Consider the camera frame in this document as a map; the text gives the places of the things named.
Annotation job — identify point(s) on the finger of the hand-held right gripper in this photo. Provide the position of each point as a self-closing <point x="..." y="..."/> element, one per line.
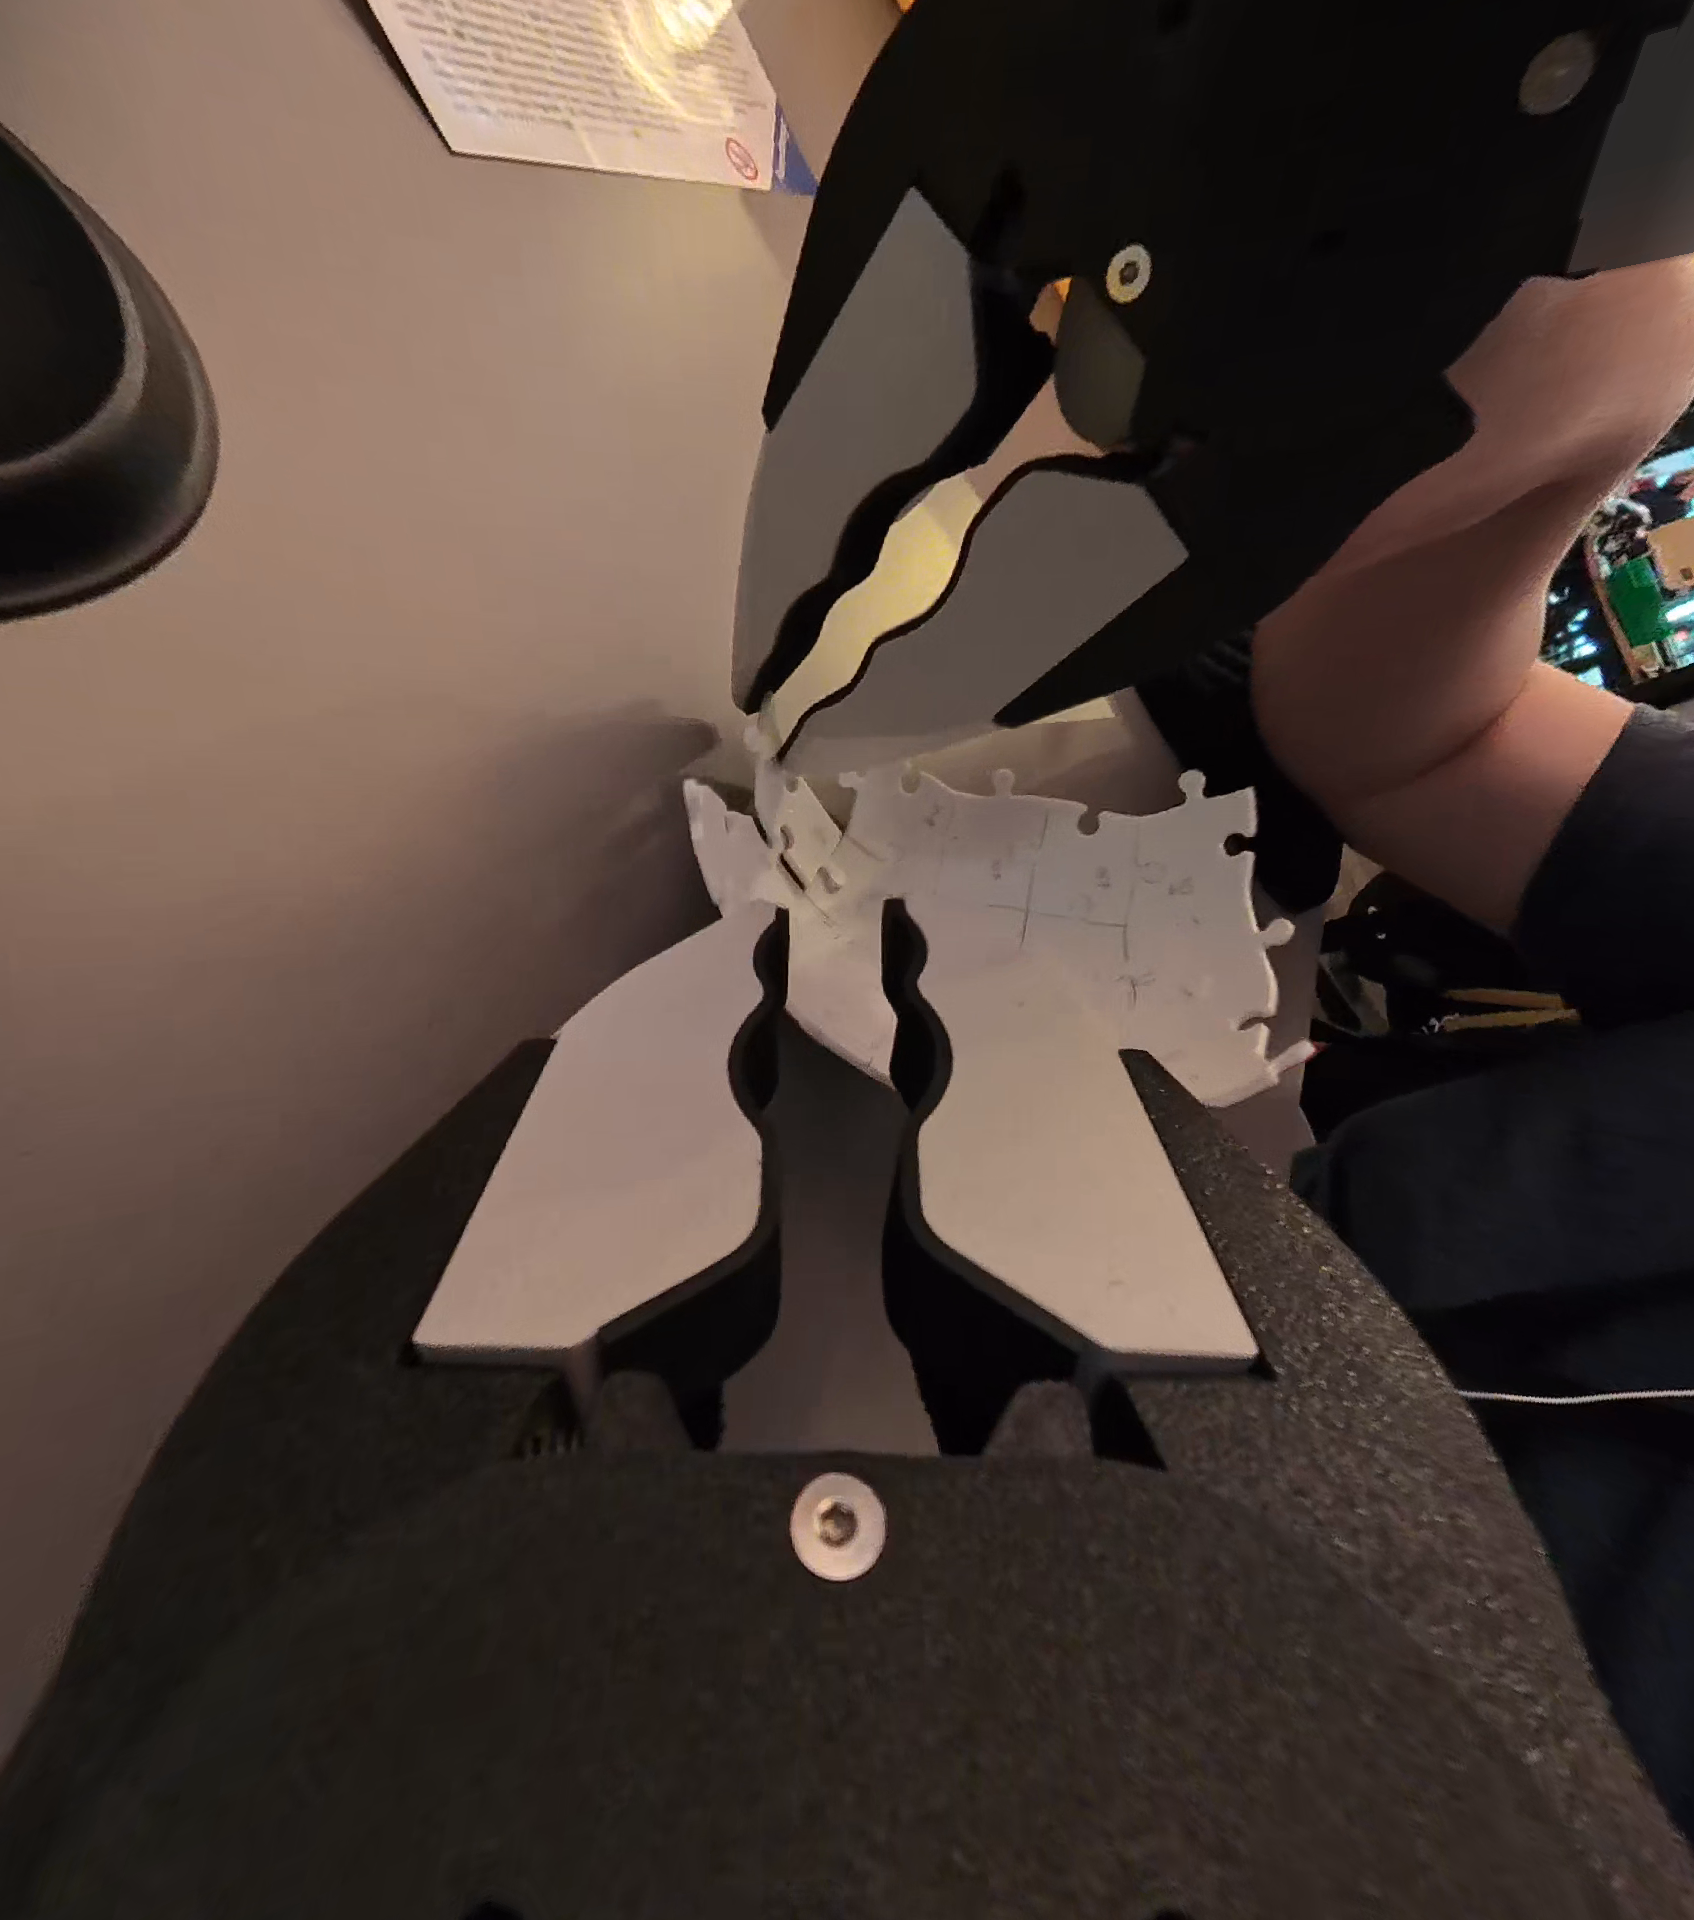
<point x="879" y="362"/>
<point x="1088" y="572"/>

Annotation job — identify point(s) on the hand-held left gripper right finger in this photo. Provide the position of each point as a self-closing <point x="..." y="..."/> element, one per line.
<point x="1072" y="1202"/>

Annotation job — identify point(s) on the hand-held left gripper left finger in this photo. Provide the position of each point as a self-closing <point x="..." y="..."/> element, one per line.
<point x="609" y="1202"/>

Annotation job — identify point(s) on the assembled white puzzle section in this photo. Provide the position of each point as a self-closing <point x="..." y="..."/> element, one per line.
<point x="1088" y="900"/>

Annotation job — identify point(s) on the person's right forearm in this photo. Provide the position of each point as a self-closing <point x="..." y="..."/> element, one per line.
<point x="1447" y="632"/>

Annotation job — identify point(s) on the black round ball stand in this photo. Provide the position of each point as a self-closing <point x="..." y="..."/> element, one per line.
<point x="37" y="362"/>

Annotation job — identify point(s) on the black chair armrest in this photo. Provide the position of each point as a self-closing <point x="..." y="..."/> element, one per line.
<point x="1254" y="796"/>

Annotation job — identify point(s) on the white instruction leaflet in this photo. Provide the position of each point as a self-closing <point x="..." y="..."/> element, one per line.
<point x="592" y="73"/>

